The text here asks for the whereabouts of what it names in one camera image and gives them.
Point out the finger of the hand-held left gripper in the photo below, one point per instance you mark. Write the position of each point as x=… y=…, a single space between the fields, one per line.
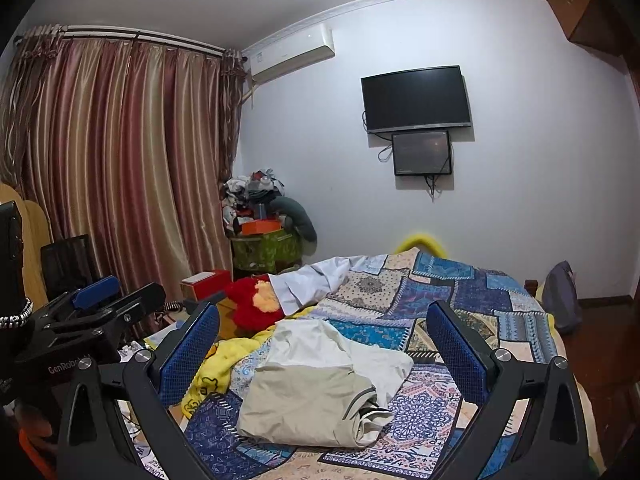
x=95 y=292
x=137 y=302

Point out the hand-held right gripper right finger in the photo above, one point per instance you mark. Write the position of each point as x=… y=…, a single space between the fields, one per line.
x=457 y=350

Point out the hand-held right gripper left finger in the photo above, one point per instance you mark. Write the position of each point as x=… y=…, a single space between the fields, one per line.
x=192 y=350

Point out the white and beige jacket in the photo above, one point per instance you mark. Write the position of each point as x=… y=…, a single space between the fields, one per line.
x=310 y=385

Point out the person's left forearm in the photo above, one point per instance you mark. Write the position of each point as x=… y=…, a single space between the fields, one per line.
x=40 y=455

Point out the pile of clothes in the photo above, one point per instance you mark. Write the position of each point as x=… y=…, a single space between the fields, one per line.
x=250 y=190

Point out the yellow printed blanket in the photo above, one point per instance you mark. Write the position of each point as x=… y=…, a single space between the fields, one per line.
x=220 y=365

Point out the black desk monitor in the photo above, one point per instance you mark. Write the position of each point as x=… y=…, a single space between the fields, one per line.
x=67 y=265

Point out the patchwork printed blanket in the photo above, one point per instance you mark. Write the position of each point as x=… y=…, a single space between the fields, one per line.
x=450 y=285

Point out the red box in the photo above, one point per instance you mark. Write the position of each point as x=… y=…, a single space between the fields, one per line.
x=207 y=285

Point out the red plush toy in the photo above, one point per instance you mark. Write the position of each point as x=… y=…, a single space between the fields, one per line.
x=245 y=302

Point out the light wooden board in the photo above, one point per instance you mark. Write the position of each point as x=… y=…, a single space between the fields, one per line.
x=35 y=230

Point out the yellow curved object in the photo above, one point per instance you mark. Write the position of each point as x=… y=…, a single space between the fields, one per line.
x=417 y=240

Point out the grey bag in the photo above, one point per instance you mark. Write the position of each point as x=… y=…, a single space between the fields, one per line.
x=562 y=295

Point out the green storage box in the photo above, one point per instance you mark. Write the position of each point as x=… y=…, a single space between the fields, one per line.
x=265 y=255

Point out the striped pink curtain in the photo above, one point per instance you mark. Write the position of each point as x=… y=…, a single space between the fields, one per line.
x=125 y=160

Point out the orange box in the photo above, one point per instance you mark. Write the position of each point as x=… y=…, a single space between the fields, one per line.
x=260 y=227

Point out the white shirt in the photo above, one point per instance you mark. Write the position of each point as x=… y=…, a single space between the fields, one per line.
x=320 y=280

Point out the grey neck pillow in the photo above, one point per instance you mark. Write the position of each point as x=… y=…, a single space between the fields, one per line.
x=300 y=215

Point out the curtain rod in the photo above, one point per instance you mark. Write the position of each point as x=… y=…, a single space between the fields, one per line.
x=125 y=37

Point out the white air conditioner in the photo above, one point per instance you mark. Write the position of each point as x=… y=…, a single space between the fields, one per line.
x=292 y=52

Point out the wooden wardrobe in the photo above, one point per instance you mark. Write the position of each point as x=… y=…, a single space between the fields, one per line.
x=590 y=0

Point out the wooden bed frame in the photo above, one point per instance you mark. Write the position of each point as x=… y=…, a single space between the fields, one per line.
x=533 y=290

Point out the small black wall monitor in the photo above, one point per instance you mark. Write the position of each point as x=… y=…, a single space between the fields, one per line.
x=421 y=152

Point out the black wall television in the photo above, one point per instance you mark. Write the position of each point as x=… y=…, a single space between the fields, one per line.
x=416 y=100

